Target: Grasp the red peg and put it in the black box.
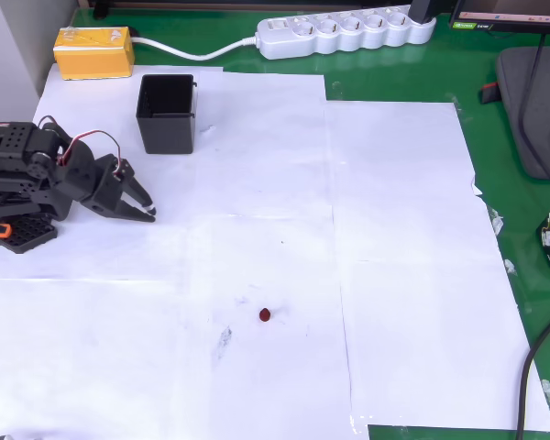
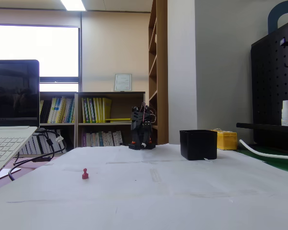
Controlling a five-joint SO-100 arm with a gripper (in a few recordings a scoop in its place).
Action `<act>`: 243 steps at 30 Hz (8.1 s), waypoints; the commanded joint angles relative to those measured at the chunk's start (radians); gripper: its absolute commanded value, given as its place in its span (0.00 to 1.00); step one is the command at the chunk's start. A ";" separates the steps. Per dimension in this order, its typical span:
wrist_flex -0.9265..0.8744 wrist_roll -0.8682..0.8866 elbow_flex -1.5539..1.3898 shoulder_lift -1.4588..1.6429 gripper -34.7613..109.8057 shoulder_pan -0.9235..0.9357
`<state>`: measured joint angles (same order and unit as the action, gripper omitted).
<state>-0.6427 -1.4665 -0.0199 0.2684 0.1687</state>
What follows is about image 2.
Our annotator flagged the black square cup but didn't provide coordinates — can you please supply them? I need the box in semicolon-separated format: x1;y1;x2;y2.
179;129;218;161

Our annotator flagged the yellow cardboard box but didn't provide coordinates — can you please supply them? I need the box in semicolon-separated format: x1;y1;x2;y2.
210;128;238;151

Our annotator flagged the flat yellow book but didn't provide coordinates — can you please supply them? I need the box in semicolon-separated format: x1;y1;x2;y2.
105;117;133;123

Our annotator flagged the low dark wooden bookshelf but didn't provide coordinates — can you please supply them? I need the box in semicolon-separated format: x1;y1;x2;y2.
74;91;146;148
39;92;78;157

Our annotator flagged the wide yellow binder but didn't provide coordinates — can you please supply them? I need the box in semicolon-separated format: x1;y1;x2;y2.
102;97;113;124

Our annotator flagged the framed certificate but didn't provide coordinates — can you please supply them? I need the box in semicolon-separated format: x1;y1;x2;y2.
114;73;133;92

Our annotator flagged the tall brown wooden bookshelf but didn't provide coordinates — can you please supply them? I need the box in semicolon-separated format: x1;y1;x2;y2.
148;0;169;146

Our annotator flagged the black pegboard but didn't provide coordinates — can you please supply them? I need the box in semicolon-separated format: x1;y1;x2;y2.
250;16;288;150

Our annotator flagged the white laptop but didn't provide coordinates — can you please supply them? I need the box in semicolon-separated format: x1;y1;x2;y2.
0;59;40;183

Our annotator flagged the green desk mat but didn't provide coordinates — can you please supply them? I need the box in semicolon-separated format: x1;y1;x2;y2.
235;147;288;175

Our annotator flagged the white card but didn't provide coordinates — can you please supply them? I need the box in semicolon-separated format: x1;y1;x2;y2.
0;167;22;181

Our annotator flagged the white plastic bottle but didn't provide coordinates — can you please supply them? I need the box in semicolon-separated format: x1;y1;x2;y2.
280;100;288;127

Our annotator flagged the ceiling light panel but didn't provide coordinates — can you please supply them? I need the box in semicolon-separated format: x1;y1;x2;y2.
60;0;87;12

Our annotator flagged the dark teal arched board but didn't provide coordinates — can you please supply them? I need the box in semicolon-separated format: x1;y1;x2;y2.
267;0;288;35

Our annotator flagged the red servo wire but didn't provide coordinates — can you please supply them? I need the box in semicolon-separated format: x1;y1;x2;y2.
141;102;157;127

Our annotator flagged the black cable with white connector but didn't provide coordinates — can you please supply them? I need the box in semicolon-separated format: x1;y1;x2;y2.
13;130;68;166

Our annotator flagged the black shelf rail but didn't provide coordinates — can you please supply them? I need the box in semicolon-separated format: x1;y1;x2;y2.
236;122;288;134

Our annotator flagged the white power cable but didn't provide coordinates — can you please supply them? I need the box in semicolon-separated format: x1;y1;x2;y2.
238;138;288;162

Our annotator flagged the thick black cable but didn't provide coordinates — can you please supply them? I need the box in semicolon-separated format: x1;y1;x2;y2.
8;129;56;182

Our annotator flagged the window with dark frame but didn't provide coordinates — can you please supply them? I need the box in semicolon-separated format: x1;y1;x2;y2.
0;23;82;93

